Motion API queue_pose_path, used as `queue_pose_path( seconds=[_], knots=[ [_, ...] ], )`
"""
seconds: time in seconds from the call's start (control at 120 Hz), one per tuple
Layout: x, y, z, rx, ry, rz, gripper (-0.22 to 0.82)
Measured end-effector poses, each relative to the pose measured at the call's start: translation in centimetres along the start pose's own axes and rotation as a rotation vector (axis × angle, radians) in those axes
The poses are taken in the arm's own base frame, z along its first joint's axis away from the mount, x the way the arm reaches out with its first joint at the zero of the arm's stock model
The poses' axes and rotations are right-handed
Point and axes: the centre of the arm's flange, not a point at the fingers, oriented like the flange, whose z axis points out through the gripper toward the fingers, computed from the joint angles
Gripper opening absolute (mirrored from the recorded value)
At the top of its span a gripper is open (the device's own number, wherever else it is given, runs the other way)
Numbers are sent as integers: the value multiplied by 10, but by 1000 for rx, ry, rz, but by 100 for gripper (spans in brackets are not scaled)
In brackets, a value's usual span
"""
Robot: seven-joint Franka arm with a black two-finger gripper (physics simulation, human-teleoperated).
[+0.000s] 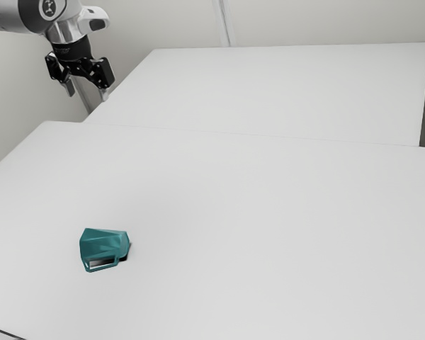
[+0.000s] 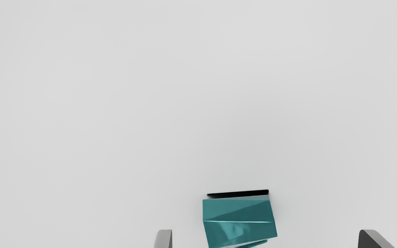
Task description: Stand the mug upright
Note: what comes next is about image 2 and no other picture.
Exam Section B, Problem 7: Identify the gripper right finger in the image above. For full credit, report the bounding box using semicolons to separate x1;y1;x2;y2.
358;229;396;248

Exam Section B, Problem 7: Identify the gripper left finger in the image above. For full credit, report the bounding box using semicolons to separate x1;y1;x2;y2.
153;229;173;248

